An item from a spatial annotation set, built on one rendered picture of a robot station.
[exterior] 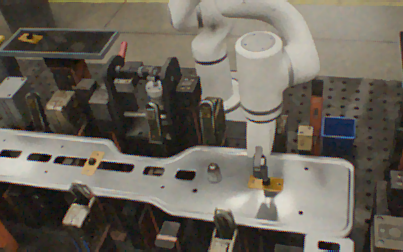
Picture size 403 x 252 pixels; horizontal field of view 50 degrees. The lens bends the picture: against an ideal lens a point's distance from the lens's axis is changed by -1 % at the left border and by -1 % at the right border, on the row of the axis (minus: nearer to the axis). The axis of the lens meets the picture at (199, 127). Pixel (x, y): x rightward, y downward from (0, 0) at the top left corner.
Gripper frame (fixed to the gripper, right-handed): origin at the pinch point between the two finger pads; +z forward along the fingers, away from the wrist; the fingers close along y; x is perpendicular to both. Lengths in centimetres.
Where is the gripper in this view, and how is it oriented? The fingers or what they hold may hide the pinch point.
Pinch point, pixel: (264, 159)
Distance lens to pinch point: 100.7
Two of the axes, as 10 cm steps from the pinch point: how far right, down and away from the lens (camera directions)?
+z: 1.3, 7.1, 6.9
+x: 9.6, 0.9, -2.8
